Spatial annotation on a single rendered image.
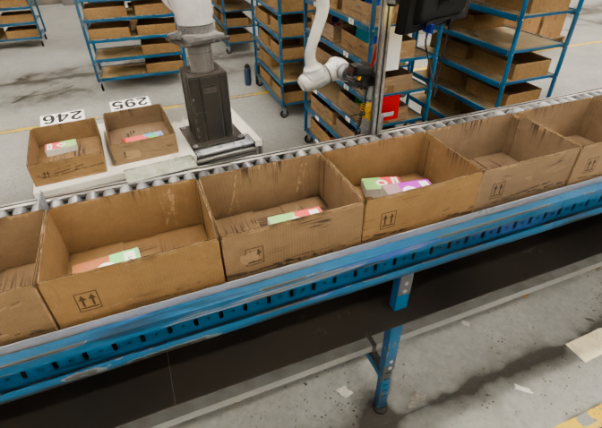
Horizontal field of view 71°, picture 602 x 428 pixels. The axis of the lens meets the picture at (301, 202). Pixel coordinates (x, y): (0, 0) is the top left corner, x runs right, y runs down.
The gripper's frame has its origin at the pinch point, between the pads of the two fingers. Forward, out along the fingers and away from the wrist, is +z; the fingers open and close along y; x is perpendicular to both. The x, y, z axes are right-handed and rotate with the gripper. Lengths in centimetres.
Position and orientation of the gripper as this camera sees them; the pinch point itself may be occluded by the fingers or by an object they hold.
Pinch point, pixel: (367, 88)
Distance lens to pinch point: 217.0
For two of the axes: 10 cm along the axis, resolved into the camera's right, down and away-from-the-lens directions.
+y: 9.3, -2.2, 3.0
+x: 0.1, 8.1, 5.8
